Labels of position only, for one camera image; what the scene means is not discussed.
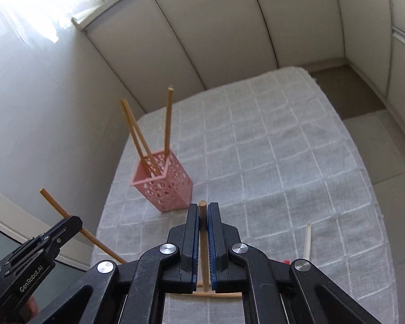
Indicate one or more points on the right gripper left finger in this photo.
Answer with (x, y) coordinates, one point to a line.
(181, 273)

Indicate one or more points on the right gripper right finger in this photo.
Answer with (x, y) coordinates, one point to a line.
(225, 275)

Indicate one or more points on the wooden chopstick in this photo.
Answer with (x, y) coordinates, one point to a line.
(168, 117)
(204, 254)
(63, 212)
(212, 294)

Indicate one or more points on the left hand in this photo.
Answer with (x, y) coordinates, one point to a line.
(29, 310)

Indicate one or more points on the pink perforated utensil holder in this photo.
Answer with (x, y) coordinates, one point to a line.
(169, 191)

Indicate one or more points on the white plastic spoon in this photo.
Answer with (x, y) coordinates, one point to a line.
(307, 242)

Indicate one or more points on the grey checked tablecloth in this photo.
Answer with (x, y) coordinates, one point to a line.
(276, 157)

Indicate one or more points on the wooden chopstick in holder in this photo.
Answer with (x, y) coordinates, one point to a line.
(168, 117)

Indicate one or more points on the white base cabinets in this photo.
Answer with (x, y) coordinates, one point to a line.
(197, 45)

